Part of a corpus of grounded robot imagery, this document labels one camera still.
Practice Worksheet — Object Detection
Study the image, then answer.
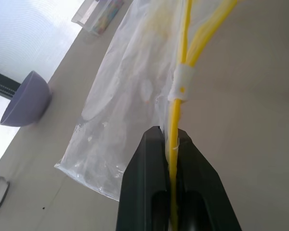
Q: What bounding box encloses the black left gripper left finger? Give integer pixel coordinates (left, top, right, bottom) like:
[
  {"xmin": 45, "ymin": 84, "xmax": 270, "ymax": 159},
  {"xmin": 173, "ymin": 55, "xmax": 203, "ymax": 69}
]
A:
[{"xmin": 115, "ymin": 126, "xmax": 171, "ymax": 231}]

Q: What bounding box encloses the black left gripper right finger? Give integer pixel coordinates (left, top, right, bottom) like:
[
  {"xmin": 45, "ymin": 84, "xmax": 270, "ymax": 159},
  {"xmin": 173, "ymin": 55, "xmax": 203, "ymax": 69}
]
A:
[{"xmin": 175, "ymin": 128, "xmax": 243, "ymax": 231}]

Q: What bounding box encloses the clear plastic zip bag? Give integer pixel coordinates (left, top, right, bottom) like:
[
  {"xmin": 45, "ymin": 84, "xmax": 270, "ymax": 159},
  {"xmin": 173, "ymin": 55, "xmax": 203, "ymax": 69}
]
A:
[{"xmin": 54, "ymin": 0, "xmax": 239, "ymax": 231}]

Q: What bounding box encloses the purple bowl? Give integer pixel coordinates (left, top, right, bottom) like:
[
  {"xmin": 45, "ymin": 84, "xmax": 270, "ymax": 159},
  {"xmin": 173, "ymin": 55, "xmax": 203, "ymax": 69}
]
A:
[{"xmin": 0, "ymin": 70, "xmax": 53, "ymax": 128}]

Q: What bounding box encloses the black strip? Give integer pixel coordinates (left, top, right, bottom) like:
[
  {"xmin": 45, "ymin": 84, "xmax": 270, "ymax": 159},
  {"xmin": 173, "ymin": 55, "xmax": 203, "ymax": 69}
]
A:
[{"xmin": 0, "ymin": 69, "xmax": 21, "ymax": 101}]

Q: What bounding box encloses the clear plastic box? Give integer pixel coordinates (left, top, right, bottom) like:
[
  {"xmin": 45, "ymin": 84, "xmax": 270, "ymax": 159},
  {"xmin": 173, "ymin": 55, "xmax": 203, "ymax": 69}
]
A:
[{"xmin": 71, "ymin": 0, "xmax": 125, "ymax": 36}]

